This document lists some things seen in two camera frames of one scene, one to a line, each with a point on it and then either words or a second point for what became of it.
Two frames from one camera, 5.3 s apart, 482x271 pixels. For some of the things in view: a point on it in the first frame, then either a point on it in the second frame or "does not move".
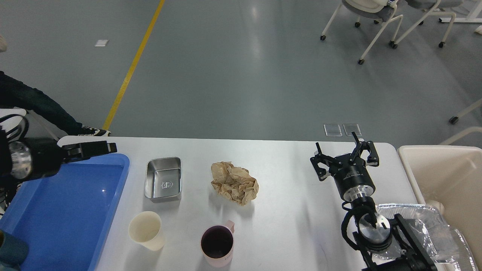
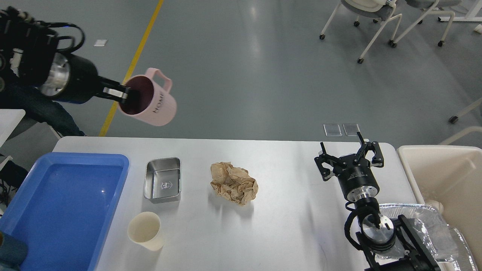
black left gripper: x=34 y=158 -> x=72 y=79
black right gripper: x=350 y=174 does not move
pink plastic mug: x=217 y=242 -> x=158 y=106
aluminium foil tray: x=443 y=242 does not move
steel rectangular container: x=163 y=177 does not move
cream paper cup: x=145 y=228 does not move
